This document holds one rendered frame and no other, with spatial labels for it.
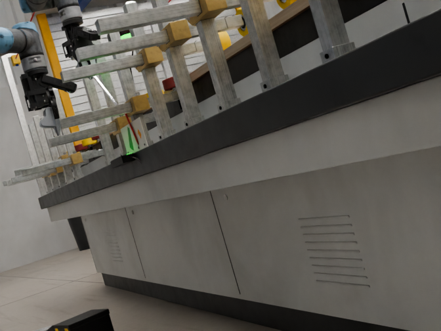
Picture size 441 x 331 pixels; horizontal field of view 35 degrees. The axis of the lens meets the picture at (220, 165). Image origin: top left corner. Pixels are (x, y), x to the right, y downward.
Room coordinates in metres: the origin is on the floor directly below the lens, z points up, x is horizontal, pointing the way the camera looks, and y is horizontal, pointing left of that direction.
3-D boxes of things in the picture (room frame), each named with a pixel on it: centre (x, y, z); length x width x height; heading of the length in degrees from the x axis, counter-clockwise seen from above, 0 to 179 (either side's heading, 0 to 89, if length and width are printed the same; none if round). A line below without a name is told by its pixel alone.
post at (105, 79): (2.61, 0.32, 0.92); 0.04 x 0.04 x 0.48; 22
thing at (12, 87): (4.76, 1.15, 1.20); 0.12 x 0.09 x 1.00; 112
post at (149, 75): (2.15, 0.13, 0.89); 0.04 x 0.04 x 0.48; 22
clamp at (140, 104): (2.36, 0.21, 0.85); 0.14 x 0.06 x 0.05; 22
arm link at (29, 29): (2.23, 0.48, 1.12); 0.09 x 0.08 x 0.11; 154
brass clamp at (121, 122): (2.59, 0.31, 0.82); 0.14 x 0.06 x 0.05; 22
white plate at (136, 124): (2.40, 0.26, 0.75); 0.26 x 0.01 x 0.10; 22
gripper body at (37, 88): (2.23, 0.48, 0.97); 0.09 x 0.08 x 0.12; 112
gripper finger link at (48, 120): (2.22, 0.47, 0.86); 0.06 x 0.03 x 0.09; 112
